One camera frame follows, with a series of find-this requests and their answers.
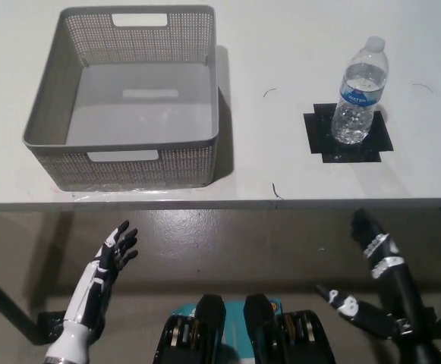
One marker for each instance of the right robot hand black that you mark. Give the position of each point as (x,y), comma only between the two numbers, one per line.
(398,295)

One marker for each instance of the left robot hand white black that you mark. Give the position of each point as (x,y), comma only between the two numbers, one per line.
(102,265)

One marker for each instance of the clear plastic water bottle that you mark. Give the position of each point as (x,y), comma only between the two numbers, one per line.
(356,110)

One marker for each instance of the black metal table leg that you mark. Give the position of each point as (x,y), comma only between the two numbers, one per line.
(4,299)

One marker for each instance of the black robot body teal tops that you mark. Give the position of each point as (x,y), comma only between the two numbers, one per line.
(212,326)

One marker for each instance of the grey perforated plastic basket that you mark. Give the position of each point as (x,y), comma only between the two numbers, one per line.
(136,91)

